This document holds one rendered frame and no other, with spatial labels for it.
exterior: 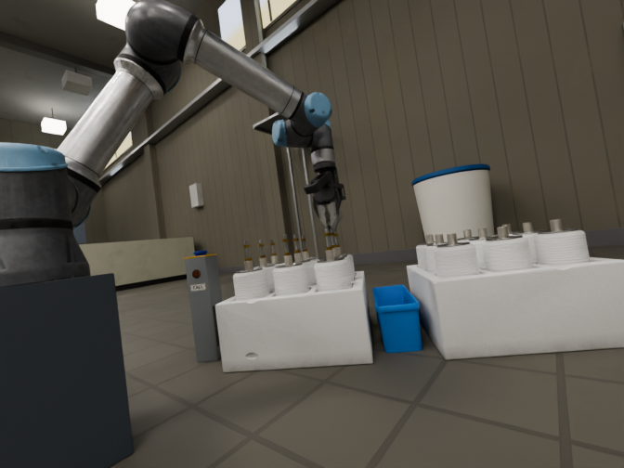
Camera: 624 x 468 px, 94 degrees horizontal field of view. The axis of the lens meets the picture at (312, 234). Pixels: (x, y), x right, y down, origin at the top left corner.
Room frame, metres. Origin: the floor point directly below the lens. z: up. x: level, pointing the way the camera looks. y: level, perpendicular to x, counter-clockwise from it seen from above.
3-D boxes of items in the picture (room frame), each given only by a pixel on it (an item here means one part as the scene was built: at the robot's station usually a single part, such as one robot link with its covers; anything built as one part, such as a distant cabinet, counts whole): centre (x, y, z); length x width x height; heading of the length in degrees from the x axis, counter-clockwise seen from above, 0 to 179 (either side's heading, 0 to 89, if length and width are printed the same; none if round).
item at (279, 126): (0.86, 0.01, 0.64); 0.11 x 0.11 x 0.08; 28
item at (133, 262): (5.35, 3.61, 0.39); 2.06 x 1.74 x 0.78; 141
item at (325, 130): (0.92, -0.07, 0.64); 0.09 x 0.08 x 0.11; 118
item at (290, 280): (0.81, 0.08, 0.16); 0.10 x 0.10 x 0.18
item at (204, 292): (0.91, 0.35, 0.16); 0.07 x 0.07 x 0.31; 80
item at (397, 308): (0.89, -0.21, 0.06); 0.30 x 0.11 x 0.12; 170
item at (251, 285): (0.83, 0.19, 0.16); 0.10 x 0.10 x 0.18
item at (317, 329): (0.93, 0.05, 0.09); 0.39 x 0.39 x 0.18; 80
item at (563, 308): (0.83, -0.48, 0.09); 0.39 x 0.39 x 0.18; 81
